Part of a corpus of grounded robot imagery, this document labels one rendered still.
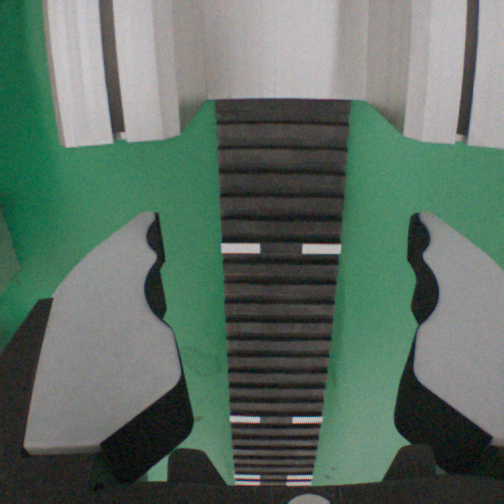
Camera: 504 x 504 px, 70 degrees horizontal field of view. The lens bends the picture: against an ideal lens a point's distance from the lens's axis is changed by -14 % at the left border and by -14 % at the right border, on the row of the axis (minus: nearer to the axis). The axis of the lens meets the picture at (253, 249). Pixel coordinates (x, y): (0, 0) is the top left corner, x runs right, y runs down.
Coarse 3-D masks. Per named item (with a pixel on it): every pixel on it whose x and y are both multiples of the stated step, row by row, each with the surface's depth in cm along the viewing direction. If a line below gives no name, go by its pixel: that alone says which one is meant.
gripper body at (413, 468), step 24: (168, 456) 5; (192, 456) 5; (408, 456) 5; (432, 456) 5; (168, 480) 5; (192, 480) 5; (216, 480) 5; (384, 480) 5; (408, 480) 4; (432, 480) 4; (456, 480) 4; (480, 480) 4
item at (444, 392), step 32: (416, 224) 11; (416, 256) 11; (448, 256) 9; (480, 256) 9; (416, 288) 9; (448, 288) 8; (480, 288) 8; (416, 320) 9; (448, 320) 7; (480, 320) 7; (416, 352) 7; (448, 352) 7; (480, 352) 6; (416, 384) 6; (448, 384) 6; (480, 384) 6; (416, 416) 6; (448, 416) 6; (480, 416) 5; (448, 448) 6; (480, 448) 5
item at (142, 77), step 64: (64, 0) 6; (128, 0) 6; (192, 0) 8; (256, 0) 10; (320, 0) 10; (384, 0) 8; (448, 0) 6; (64, 64) 7; (128, 64) 7; (192, 64) 9; (256, 64) 11; (320, 64) 10; (384, 64) 9; (448, 64) 7; (64, 128) 8; (128, 128) 8; (448, 128) 7
